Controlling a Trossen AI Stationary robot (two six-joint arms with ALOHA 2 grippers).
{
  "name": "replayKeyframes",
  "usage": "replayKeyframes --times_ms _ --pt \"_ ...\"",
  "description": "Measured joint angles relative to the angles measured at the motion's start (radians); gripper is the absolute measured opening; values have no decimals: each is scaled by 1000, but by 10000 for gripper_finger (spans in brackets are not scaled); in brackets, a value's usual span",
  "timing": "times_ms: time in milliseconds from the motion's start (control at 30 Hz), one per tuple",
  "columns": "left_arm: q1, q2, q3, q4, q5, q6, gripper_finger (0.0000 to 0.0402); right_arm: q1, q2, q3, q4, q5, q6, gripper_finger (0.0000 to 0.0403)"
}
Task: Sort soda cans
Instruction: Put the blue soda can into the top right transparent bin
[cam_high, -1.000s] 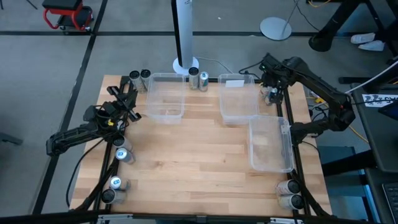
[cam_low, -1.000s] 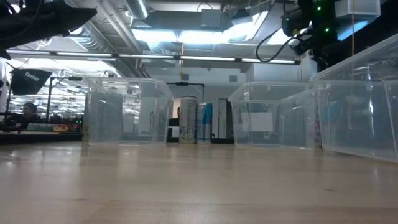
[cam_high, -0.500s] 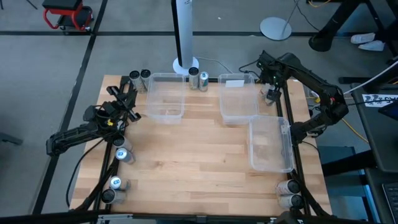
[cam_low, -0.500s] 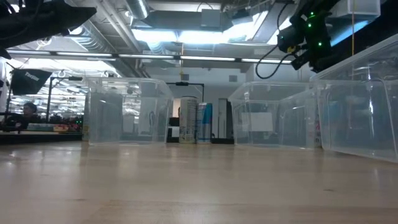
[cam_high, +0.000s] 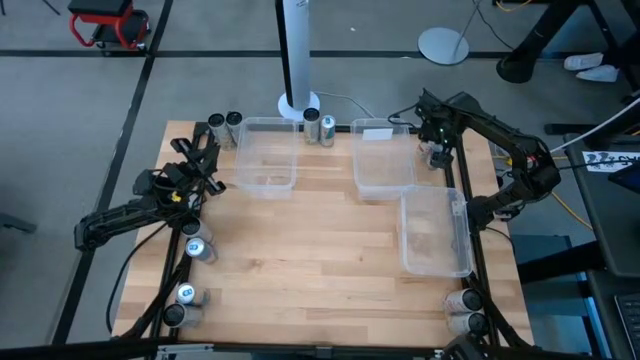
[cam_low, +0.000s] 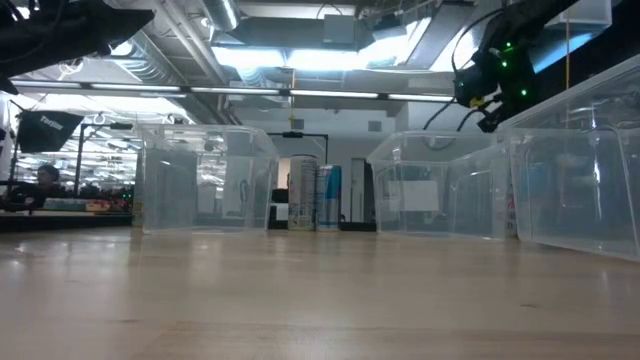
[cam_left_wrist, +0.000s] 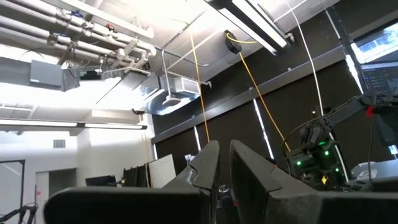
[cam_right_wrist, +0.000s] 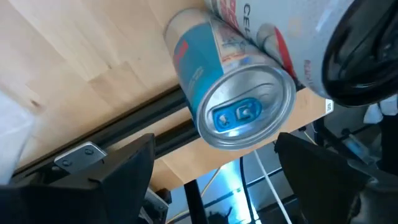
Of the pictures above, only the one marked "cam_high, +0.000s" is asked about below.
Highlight black aluminium table frame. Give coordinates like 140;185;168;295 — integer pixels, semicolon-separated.
112;119;536;351

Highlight black side desk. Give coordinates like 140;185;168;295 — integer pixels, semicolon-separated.
562;130;640;360

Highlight black desk leg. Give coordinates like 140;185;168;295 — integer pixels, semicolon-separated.
495;0;594;85

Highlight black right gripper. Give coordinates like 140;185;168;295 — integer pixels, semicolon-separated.
415;89;469;170

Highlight black desk crossbar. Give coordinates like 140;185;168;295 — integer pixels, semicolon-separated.
514;241;609;285

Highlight person's foot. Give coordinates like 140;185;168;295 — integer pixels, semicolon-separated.
574;64;621;84
563;51;605;72

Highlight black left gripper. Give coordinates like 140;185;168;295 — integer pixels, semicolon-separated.
158;138;227;204

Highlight red black rolling stool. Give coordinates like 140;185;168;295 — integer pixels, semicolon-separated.
67;0;151;51

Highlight blue silver Red Bull can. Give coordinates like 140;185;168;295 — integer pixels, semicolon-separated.
318;114;337;148
184;236;219;265
174;282;210;307

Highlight black keyboard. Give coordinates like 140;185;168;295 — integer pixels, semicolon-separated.
613;292;640;360

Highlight black floor stand foot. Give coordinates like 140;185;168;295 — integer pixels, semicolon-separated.
0;212;39;235

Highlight blue desk leg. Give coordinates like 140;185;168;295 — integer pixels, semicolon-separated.
574;272;615;360

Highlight white handwritten paper note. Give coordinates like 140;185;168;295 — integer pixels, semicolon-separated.
582;149;640;174

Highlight yellow cable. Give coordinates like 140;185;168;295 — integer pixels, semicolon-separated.
492;154;595;231

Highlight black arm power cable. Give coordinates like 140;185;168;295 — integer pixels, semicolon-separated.
104;222;174;335

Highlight dark tablet screen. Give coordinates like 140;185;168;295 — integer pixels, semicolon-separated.
607;162;640;196

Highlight thick white cable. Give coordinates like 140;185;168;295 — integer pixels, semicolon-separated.
548;95;640;154

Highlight thin white cable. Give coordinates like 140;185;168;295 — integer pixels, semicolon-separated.
313;90;376;119

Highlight clear plastic storage bin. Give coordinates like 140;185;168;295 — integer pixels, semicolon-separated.
349;117;417;201
397;184;475;279
233;116;300;200

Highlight grey round floor stand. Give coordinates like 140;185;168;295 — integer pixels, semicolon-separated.
417;0;484;67

